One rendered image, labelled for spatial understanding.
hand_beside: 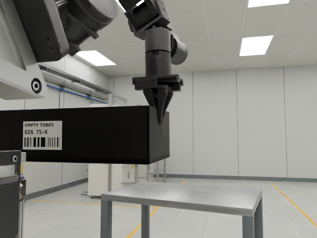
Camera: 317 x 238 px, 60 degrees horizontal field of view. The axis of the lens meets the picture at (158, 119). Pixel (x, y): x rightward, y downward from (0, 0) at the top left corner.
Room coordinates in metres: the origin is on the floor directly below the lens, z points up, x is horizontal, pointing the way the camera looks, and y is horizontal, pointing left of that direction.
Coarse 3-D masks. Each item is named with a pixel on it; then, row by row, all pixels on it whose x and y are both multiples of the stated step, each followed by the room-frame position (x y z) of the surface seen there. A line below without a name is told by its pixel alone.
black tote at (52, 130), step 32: (0, 128) 0.61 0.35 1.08; (32, 128) 0.58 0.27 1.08; (64, 128) 0.56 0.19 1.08; (96, 128) 0.55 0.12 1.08; (128, 128) 0.53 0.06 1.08; (160, 128) 0.60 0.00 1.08; (32, 160) 0.59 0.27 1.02; (64, 160) 0.57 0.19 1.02; (96, 160) 0.55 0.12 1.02; (128, 160) 0.53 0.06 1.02
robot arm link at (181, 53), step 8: (160, 0) 0.59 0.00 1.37; (160, 8) 0.57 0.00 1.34; (160, 16) 0.57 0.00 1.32; (168, 16) 0.60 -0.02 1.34; (128, 24) 0.61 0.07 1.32; (152, 24) 0.58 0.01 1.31; (160, 24) 0.59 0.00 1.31; (136, 32) 0.60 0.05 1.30; (144, 32) 0.60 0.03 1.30; (176, 40) 0.62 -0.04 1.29; (176, 48) 0.61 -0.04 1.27; (184, 48) 0.65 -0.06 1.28; (176, 56) 0.63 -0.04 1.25; (184, 56) 0.65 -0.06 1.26; (176, 64) 0.67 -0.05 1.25
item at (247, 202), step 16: (112, 192) 1.39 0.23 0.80; (128, 192) 1.39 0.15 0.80; (144, 192) 1.39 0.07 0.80; (160, 192) 1.39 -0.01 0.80; (176, 192) 1.39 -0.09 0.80; (192, 192) 1.39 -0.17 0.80; (208, 192) 1.39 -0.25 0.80; (224, 192) 1.39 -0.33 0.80; (240, 192) 1.39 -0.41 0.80; (256, 192) 1.39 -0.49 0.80; (144, 208) 1.72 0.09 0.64; (192, 208) 1.16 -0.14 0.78; (208, 208) 1.13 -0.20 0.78; (224, 208) 1.10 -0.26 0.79; (240, 208) 1.08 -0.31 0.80; (256, 208) 1.18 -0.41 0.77; (144, 224) 1.72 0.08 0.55; (256, 224) 1.44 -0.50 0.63
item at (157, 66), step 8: (152, 56) 0.57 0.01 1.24; (160, 56) 0.57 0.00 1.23; (168, 56) 0.58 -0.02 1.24; (152, 64) 0.57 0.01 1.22; (160, 64) 0.57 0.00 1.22; (168, 64) 0.58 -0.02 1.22; (152, 72) 0.57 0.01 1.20; (160, 72) 0.57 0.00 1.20; (168, 72) 0.58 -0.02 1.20; (160, 80) 0.57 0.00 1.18; (168, 80) 0.56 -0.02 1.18; (176, 80) 0.55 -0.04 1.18
